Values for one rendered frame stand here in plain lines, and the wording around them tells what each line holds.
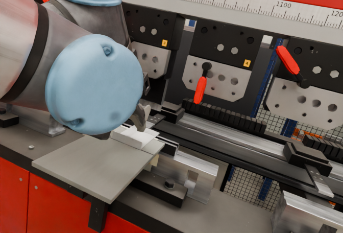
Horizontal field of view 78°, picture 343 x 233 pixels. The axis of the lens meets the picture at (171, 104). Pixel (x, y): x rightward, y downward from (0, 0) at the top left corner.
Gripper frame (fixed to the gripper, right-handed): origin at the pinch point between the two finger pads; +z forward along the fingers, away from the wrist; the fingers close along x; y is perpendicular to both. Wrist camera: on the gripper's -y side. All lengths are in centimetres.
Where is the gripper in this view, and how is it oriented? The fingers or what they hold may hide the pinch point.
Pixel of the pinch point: (129, 126)
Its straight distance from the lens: 55.2
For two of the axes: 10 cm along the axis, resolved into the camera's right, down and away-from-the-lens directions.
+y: 3.9, -7.5, 5.3
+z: 0.4, 5.9, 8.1
